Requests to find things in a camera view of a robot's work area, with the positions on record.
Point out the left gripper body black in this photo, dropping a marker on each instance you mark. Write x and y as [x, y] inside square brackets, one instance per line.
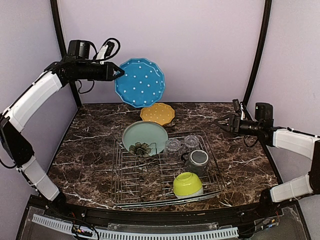
[108, 71]

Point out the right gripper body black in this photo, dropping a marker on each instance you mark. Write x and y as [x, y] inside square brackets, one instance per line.
[235, 124]

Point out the blue dotted plate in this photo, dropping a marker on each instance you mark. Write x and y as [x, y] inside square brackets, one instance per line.
[143, 83]

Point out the grey mug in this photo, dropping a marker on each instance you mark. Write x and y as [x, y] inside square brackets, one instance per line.
[196, 162]

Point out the yellow dotted plate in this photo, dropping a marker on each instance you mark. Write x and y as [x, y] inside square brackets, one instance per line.
[159, 113]

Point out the light green flower plate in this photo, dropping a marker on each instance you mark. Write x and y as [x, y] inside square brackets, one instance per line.
[146, 132]

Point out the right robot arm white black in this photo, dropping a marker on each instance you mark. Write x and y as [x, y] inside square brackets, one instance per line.
[301, 143]

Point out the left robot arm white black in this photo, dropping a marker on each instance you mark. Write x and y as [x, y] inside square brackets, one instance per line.
[74, 66]

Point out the clear glass right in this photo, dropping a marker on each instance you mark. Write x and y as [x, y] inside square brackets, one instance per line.
[191, 143]

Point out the clear glass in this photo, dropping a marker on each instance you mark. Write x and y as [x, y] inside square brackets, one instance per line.
[173, 149]
[191, 143]

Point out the clear glass left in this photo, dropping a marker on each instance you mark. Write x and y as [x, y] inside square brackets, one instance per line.
[173, 149]

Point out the lime green bowl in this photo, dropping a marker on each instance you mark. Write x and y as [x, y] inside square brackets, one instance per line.
[187, 184]

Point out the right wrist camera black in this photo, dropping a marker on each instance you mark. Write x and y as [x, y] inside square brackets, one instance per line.
[239, 108]

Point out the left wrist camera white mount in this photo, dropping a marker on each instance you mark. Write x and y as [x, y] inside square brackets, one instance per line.
[108, 50]

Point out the wire dish rack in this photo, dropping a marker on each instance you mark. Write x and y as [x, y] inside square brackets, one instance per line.
[144, 182]

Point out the left black frame post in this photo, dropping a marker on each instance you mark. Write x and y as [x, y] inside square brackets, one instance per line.
[62, 46]

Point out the black frame post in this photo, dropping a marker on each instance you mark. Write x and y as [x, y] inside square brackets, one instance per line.
[259, 50]
[62, 46]

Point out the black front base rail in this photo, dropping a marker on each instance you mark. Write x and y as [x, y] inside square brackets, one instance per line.
[282, 221]

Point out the white slotted cable duct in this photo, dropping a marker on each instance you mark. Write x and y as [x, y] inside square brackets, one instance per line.
[139, 232]

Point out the right black frame post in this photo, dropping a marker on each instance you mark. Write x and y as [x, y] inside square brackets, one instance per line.
[259, 50]

